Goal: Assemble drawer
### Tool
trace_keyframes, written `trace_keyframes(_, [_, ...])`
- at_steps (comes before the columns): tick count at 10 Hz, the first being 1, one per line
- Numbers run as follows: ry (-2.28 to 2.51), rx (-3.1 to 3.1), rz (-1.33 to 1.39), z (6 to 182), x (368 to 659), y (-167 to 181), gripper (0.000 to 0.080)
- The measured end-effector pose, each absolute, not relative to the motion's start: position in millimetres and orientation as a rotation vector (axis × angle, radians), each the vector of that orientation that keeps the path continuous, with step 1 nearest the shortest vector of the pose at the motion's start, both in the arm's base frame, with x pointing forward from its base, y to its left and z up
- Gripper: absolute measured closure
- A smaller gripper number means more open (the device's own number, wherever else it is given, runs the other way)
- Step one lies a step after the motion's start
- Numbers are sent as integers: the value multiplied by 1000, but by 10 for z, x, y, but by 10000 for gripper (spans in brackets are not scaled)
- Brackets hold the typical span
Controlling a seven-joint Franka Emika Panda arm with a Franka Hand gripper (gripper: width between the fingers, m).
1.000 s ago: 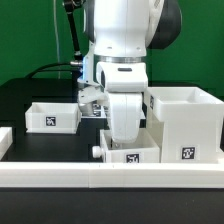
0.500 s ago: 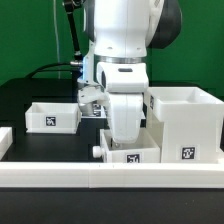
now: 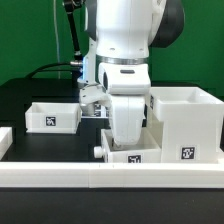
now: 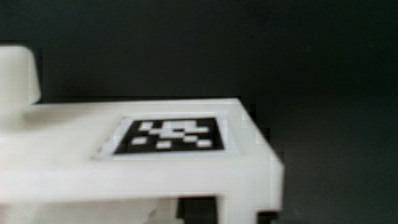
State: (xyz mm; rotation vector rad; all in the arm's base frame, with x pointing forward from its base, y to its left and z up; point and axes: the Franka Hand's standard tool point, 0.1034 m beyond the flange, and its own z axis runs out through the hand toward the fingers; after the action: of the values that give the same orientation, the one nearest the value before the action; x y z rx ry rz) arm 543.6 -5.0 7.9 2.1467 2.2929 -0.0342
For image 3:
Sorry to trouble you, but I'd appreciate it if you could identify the white drawer box cabinet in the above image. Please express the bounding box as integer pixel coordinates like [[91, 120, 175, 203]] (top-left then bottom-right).
[[147, 87, 224, 163]]

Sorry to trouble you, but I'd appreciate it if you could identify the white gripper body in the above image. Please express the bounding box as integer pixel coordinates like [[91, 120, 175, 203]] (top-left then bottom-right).
[[98, 63, 151, 145]]

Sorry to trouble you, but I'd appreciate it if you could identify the white rear drawer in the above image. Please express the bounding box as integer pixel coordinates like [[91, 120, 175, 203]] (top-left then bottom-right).
[[25, 102, 81, 134]]

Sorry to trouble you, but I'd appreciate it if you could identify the marker sheet on table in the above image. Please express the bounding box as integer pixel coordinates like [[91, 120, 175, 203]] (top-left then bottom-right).
[[81, 103, 109, 119]]

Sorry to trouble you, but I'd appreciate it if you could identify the white front fence rail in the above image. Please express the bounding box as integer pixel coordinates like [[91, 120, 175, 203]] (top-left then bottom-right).
[[0, 162, 224, 188]]

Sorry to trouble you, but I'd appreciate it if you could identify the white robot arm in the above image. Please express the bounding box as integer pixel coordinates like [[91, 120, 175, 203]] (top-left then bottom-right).
[[80, 0, 185, 145]]

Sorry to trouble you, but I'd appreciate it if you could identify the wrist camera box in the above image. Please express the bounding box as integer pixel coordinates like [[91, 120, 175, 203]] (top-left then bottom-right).
[[79, 84, 109, 116]]

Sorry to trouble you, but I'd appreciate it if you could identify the black cable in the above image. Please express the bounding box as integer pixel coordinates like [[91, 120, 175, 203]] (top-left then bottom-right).
[[25, 60, 84, 80]]

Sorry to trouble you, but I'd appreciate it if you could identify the white hanging cable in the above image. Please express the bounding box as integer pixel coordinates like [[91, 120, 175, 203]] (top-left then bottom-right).
[[53, 0, 62, 80]]

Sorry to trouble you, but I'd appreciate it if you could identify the white left fence piece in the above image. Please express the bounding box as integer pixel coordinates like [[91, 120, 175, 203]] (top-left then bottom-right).
[[0, 127, 13, 160]]

